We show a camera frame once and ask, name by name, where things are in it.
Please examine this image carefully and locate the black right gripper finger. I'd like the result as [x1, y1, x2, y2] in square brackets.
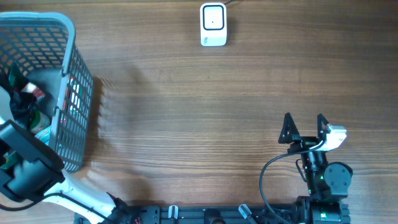
[278, 113, 300, 144]
[317, 113, 330, 140]

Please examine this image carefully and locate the green lid jar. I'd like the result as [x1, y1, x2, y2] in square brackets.
[29, 110, 50, 134]

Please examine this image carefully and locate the light green wet wipes pack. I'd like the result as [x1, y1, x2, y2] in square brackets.
[35, 126, 51, 146]

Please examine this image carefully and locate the green 3M gloves bag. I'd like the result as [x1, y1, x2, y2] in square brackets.
[1, 62, 25, 103]

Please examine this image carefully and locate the green white small box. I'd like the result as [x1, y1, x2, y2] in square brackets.
[63, 77, 81, 123]

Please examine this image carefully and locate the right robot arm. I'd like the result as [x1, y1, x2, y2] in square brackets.
[278, 113, 353, 223]

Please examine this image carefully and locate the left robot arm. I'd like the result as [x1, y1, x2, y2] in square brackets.
[1, 89, 131, 223]

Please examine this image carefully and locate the white barcode scanner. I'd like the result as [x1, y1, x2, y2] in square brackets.
[200, 2, 228, 47]

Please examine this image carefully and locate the grey plastic shopping basket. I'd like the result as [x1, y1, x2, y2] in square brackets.
[1, 12, 94, 173]

